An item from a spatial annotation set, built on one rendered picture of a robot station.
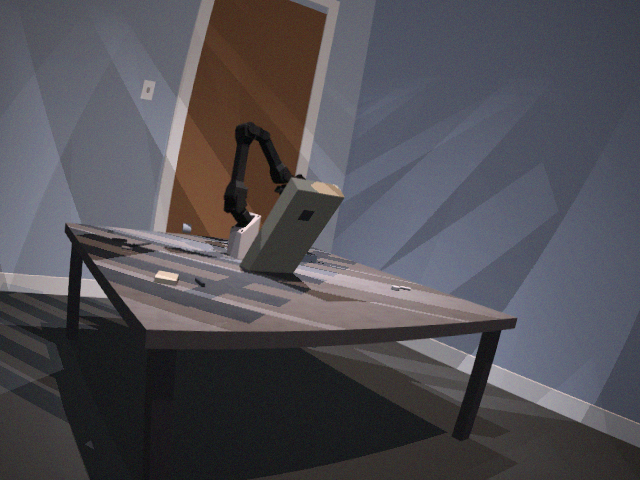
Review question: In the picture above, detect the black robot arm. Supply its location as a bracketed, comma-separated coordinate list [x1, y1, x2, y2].
[223, 122, 306, 227]

